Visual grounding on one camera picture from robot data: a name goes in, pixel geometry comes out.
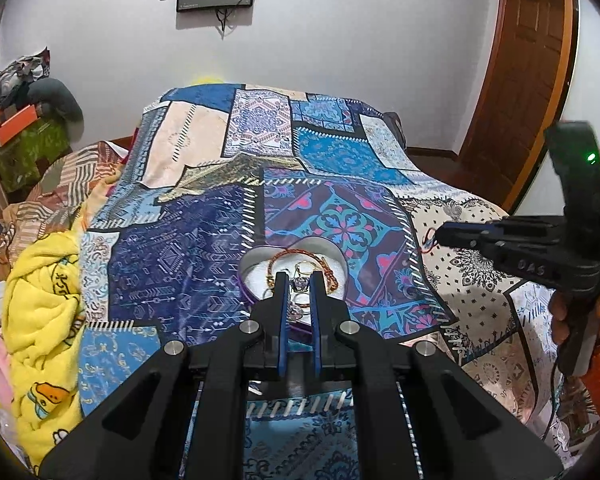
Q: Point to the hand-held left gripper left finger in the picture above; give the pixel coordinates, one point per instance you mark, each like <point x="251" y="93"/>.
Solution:
<point x="282" y="320"/>

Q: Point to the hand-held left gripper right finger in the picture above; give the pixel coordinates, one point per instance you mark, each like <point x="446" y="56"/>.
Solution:
<point x="316" y="320"/>

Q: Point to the person's right hand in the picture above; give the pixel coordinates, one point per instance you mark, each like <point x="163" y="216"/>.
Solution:
<point x="560" y="320"/>

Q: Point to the blue patchwork blanket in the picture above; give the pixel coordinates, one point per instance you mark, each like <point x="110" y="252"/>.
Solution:
<point x="190" y="255"/>

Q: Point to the brown wooden door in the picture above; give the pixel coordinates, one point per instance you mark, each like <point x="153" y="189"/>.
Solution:
<point x="525" y="75"/>

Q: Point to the dark bag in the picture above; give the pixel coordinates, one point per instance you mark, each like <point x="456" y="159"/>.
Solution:
<point x="395" y="127"/>

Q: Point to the yellow object behind bed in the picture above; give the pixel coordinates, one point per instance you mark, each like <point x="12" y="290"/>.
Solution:
<point x="205" y="80"/>

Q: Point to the purple gem pendant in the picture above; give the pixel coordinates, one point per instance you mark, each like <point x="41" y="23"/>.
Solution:
<point x="298" y="285"/>

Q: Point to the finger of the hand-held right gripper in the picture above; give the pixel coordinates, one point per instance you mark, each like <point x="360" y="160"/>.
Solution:
<point x="485" y="230"/>
<point x="480" y="247"/>

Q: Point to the striped orange blanket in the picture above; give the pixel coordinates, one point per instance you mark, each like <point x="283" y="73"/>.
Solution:
<point x="60" y="185"/>

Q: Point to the orange box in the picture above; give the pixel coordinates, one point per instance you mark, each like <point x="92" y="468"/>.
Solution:
<point x="15" y="124"/>

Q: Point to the heart-shaped purple tin box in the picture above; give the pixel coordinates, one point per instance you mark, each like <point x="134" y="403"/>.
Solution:
<point x="260" y="272"/>

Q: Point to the yellow fleece blanket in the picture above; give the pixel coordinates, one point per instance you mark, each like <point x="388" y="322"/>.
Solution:
<point x="40" y="310"/>

